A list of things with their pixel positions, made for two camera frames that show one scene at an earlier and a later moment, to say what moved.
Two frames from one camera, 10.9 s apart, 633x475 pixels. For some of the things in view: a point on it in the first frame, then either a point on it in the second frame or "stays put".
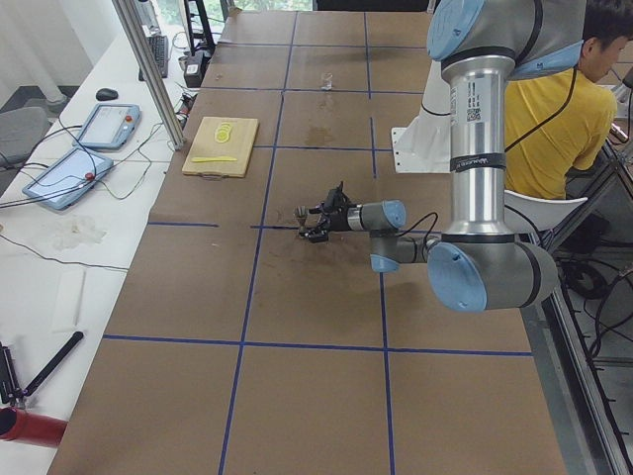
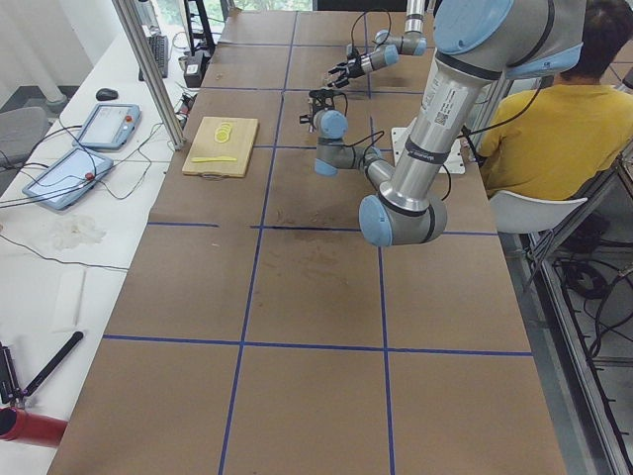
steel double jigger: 301,214 -> 312,124
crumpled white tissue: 70,233 stays put
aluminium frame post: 129,13 stays put
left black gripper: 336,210 -> 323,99
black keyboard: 158,45 stays put
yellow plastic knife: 213,159 stays put
